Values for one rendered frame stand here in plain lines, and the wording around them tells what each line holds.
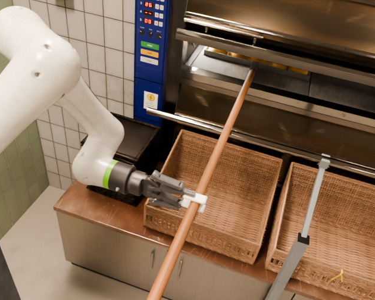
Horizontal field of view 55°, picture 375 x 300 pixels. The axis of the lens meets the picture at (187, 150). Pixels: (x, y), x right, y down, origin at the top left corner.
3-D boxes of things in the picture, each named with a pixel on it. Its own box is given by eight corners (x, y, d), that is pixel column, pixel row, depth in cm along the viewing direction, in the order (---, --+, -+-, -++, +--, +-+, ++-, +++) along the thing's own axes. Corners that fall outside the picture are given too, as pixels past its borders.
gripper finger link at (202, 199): (185, 191, 108) (185, 189, 107) (207, 197, 107) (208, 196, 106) (181, 197, 106) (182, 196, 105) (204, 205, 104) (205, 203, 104)
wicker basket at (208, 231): (175, 164, 209) (180, 127, 192) (271, 194, 199) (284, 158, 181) (140, 226, 173) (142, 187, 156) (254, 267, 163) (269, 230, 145)
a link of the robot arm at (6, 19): (-12, 43, 73) (36, 6, 75) (-31, 21, 80) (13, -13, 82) (43, 97, 88) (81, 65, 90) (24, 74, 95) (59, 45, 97)
